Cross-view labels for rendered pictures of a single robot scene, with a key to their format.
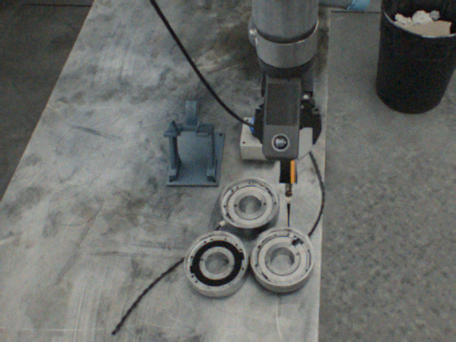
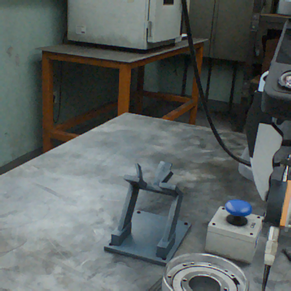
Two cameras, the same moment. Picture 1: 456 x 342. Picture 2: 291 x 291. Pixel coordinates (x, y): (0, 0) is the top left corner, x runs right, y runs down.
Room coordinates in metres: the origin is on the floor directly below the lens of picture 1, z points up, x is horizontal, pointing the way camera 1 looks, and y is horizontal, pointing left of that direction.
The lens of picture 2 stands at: (0.00, 0.01, 1.17)
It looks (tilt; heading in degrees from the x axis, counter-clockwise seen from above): 20 degrees down; 13
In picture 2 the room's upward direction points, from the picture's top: 4 degrees clockwise
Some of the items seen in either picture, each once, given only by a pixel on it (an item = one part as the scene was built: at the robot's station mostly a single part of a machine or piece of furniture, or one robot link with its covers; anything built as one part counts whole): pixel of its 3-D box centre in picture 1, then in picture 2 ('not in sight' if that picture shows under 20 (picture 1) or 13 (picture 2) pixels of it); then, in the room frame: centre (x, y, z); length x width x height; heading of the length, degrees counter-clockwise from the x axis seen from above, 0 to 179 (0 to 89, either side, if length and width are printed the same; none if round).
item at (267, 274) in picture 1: (282, 260); not in sight; (0.37, -0.01, 0.82); 0.08 x 0.08 x 0.02
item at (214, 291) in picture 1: (217, 265); not in sight; (0.37, 0.10, 0.82); 0.10 x 0.10 x 0.04
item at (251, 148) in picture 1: (260, 136); (236, 230); (0.63, 0.01, 0.82); 0.08 x 0.07 x 0.05; 171
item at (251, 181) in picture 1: (250, 207); (204, 290); (0.48, 0.04, 0.82); 0.10 x 0.10 x 0.04
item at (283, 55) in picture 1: (283, 37); not in sight; (0.49, -0.03, 1.19); 0.08 x 0.08 x 0.05
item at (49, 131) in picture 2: not in sight; (133, 96); (3.13, 0.86, 0.39); 1.50 x 0.62 x 0.78; 171
